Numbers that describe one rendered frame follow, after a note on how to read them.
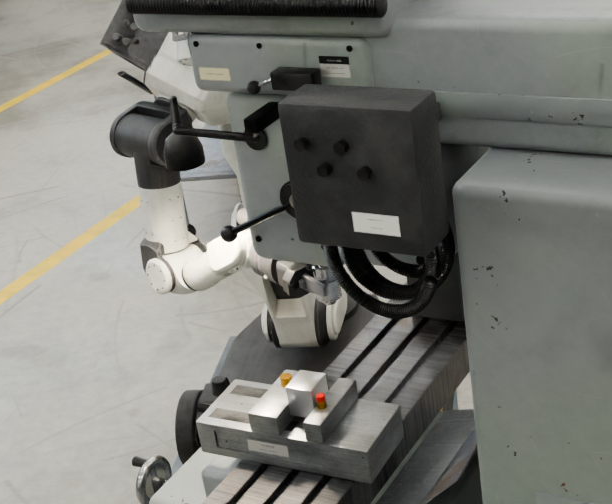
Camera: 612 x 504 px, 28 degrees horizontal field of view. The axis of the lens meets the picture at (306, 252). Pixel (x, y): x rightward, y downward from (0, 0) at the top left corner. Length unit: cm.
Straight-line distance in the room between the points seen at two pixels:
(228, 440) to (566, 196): 89
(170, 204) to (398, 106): 105
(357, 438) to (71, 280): 328
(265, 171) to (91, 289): 320
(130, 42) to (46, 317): 265
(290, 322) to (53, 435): 138
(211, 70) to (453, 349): 84
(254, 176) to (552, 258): 58
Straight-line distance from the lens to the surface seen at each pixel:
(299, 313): 313
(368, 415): 222
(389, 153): 158
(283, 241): 209
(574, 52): 172
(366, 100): 159
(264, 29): 191
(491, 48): 176
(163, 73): 251
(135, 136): 250
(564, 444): 188
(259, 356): 333
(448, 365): 248
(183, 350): 459
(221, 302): 486
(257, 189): 207
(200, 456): 267
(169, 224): 254
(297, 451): 221
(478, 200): 172
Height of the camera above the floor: 225
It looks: 26 degrees down
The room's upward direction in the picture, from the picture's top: 9 degrees counter-clockwise
